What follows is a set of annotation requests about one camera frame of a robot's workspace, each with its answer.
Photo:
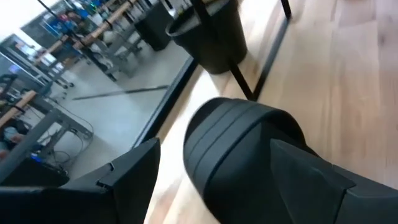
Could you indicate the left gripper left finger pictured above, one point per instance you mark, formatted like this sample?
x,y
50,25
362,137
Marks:
x,y
130,186

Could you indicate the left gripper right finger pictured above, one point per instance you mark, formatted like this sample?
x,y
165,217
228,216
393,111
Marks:
x,y
311,189

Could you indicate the black rubber slide sandal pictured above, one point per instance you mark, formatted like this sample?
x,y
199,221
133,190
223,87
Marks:
x,y
224,149

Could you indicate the wooden-top workbench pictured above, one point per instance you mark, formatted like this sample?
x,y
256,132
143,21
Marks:
x,y
93,32

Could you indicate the black bin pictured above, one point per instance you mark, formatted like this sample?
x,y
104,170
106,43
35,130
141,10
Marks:
x,y
155,28

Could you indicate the black plant pot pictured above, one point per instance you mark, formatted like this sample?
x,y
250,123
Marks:
x,y
211,46

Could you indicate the person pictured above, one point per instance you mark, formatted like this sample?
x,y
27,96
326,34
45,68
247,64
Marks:
x,y
73,20

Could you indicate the black aluminium table frame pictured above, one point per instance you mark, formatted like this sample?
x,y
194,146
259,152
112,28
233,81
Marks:
x,y
168,99

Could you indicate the wooden shelf with black frame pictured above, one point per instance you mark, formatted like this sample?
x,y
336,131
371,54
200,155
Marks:
x,y
271,59

